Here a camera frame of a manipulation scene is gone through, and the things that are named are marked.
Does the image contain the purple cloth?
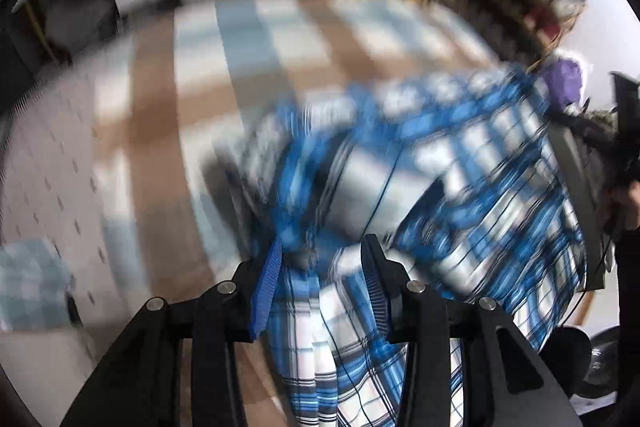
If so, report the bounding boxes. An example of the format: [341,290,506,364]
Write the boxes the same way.
[542,57,586,108]

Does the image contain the grey flat panel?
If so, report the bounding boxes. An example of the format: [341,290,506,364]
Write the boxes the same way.
[547,119,608,293]

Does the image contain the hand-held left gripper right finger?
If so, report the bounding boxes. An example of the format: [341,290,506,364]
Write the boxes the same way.
[360,233,583,427]

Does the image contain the grey round weight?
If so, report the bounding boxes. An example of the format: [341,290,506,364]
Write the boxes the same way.
[540,324,631,403]

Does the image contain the person's right hand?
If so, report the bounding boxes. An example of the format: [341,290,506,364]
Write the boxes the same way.
[622,182,640,230]

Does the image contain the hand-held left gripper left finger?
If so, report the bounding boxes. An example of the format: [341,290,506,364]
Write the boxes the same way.
[60,236,285,427]

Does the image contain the teal checked cloth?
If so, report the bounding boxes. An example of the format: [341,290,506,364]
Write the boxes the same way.
[0,237,76,333]

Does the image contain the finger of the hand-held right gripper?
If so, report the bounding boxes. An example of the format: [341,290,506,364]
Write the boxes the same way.
[552,113,618,148]

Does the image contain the blue plaid shirt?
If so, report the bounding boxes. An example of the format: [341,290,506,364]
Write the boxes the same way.
[215,67,588,427]

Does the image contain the brown and blue checked bedsheet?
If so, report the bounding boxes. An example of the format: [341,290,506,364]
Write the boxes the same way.
[95,0,506,427]

